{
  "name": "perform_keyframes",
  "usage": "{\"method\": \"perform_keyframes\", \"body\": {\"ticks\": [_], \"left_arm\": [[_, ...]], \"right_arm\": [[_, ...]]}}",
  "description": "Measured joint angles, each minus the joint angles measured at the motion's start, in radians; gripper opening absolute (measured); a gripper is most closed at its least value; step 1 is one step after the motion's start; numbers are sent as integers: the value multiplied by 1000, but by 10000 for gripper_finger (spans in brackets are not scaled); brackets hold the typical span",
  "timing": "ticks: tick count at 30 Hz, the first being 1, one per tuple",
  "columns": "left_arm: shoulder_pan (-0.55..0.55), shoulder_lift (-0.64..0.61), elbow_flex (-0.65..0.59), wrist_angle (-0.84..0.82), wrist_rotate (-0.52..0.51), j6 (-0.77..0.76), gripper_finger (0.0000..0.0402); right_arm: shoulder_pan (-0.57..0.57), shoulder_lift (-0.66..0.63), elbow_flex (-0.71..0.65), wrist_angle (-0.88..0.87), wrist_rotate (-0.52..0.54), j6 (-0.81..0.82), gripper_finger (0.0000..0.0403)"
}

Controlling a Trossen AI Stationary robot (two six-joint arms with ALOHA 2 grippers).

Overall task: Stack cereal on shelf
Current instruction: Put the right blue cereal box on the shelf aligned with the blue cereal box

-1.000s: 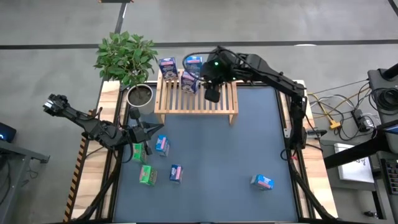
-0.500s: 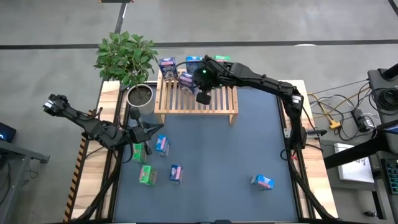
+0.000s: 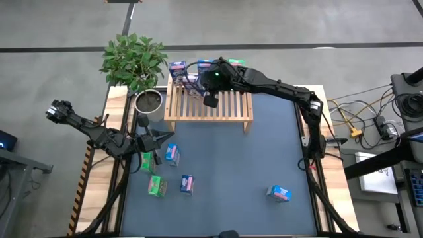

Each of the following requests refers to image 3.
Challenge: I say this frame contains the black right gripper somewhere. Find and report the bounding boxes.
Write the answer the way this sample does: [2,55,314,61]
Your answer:
[200,58,247,109]

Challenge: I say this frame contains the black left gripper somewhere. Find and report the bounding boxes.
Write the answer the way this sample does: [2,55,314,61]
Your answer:
[134,114,175,165]

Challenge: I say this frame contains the light blue Rice Krispies box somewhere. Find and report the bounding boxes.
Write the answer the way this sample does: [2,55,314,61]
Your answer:
[164,142,182,167]
[197,59,214,74]
[266,184,293,203]

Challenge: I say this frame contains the wooden slatted shelf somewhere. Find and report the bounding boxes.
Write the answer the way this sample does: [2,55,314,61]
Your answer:
[163,73,254,134]

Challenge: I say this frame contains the white plant pot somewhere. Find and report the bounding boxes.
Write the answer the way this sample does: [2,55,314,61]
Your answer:
[134,88,164,115]

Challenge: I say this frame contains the grey-blue table mat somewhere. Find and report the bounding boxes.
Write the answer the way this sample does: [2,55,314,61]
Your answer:
[120,91,319,237]

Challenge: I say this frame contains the green leafy plant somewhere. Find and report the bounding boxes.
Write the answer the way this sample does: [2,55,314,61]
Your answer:
[99,32,169,93]

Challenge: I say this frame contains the black orange striped strip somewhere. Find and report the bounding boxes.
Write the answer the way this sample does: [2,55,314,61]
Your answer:
[67,115,102,236]

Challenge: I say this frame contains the person's head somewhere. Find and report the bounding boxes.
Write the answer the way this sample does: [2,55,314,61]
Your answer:
[217,229,240,238]

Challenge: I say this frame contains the grey metal desk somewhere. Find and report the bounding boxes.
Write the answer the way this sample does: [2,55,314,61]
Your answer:
[0,148,54,238]

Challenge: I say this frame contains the dark monitor with blue light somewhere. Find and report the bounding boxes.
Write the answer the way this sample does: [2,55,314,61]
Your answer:
[0,130,19,153]

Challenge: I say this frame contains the black power adapter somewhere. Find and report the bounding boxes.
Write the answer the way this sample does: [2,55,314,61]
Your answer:
[373,115,397,141]

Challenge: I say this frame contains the dark grey equipment cart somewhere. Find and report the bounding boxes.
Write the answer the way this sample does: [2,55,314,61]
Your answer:
[391,67,423,133]

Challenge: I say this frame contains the black diagonal bar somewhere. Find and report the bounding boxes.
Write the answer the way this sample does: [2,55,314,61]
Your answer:
[343,127,423,181]

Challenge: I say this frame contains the white paper sheet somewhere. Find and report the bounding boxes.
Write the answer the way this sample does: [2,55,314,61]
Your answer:
[355,151,399,196]

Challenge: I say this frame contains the grey desk with papers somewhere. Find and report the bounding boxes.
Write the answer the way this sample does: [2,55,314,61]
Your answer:
[339,145,423,238]

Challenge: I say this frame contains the backlit keyboard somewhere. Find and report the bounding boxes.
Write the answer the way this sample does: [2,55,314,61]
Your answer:
[409,168,423,208]

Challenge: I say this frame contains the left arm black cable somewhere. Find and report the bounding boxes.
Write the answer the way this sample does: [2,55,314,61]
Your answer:
[125,130,145,175]

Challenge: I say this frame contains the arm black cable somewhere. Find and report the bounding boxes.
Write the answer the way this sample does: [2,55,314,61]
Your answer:
[184,61,212,97]
[125,130,145,175]

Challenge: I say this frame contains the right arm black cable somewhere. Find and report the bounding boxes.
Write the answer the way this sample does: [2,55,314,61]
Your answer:
[184,61,212,97]

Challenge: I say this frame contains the black metal table frame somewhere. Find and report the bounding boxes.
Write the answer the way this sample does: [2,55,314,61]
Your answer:
[71,85,361,238]

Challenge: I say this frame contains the tangled black cables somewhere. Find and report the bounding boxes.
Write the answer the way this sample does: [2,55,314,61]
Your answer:
[327,84,406,151]

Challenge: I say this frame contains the coiled black cable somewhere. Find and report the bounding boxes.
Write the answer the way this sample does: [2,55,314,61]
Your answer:
[393,93,423,118]

